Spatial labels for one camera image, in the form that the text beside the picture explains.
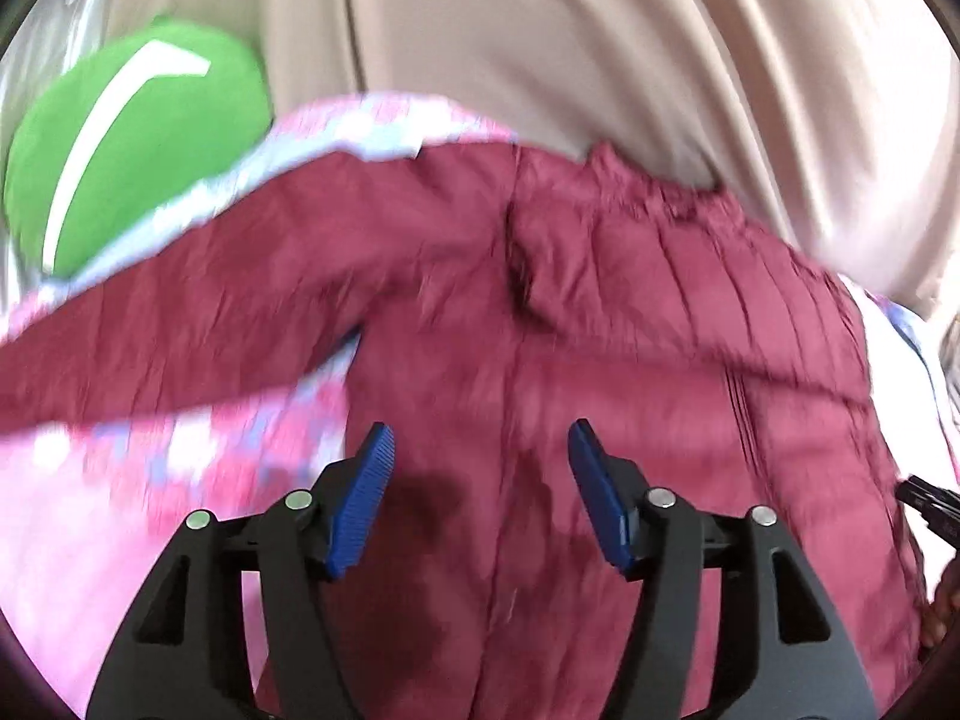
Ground maroon quilted puffer jacket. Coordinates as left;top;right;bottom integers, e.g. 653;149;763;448
2;143;924;718

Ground person's right hand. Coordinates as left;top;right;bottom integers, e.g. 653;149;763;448
921;556;960;650

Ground floral grey hanging garment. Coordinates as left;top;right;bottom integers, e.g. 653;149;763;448
939;316;960;424

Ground pink floral bed quilt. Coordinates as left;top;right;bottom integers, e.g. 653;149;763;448
2;93;514;713

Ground beige curtain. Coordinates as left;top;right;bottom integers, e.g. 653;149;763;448
109;0;958;322

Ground green plush pillow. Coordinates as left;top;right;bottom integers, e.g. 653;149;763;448
2;18;274;278

